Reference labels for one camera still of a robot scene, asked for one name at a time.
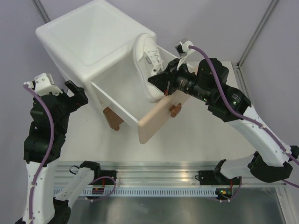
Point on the brown drawer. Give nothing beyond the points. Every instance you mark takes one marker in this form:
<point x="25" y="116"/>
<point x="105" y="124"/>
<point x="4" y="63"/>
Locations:
<point x="112" y="118"/>

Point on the aluminium frame post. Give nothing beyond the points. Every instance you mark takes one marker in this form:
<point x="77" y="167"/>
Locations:
<point x="262" y="23"/>
<point x="41" y="10"/>

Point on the white plastic shoe cabinet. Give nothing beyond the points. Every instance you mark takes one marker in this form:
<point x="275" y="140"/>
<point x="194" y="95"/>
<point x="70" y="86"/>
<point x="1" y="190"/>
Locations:
<point x="92" y="46"/>

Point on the left aluminium frame post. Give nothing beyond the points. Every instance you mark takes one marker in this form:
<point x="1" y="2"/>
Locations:
<point x="41" y="10"/>

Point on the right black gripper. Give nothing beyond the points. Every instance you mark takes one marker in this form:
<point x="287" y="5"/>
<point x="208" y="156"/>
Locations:
<point x="166" y="81"/>

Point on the white sneaker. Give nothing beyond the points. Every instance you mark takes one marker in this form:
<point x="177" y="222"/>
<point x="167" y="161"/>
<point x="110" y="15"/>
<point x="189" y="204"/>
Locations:
<point x="148" y="62"/>

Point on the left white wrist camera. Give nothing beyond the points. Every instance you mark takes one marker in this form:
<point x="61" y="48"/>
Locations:
<point x="43" y="84"/>

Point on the brown bear knob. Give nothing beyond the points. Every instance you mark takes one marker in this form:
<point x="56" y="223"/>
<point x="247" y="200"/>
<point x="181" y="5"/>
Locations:
<point x="175" y="110"/>

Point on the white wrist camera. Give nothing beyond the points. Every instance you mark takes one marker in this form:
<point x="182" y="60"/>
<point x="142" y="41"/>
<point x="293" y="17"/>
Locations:
<point x="182" y="47"/>
<point x="43" y="84"/>

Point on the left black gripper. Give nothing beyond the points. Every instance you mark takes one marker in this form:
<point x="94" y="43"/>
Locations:
<point x="80" y="98"/>

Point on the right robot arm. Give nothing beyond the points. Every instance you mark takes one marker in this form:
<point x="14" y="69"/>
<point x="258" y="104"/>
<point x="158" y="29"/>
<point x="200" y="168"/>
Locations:
<point x="271" y="160"/>

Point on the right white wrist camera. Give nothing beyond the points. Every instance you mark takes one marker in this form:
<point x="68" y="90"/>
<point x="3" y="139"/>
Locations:
<point x="182" y="47"/>

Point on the beige drawer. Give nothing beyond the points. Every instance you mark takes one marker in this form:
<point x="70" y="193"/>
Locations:
<point x="149" y="121"/>

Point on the white slotted cable duct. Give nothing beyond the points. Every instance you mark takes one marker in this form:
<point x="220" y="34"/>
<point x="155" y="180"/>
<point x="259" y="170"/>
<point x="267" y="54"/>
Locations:
<point x="154" y="192"/>

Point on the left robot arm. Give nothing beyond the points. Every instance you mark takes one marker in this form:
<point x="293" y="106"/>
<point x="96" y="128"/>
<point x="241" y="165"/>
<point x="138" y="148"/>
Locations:
<point x="42" y="148"/>

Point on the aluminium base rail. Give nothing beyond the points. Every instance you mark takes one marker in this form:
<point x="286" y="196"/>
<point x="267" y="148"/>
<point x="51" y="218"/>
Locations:
<point x="155" y="174"/>

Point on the right aluminium frame post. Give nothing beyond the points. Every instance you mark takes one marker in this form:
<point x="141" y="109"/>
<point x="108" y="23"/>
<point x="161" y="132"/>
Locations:
<point x="262" y="23"/>

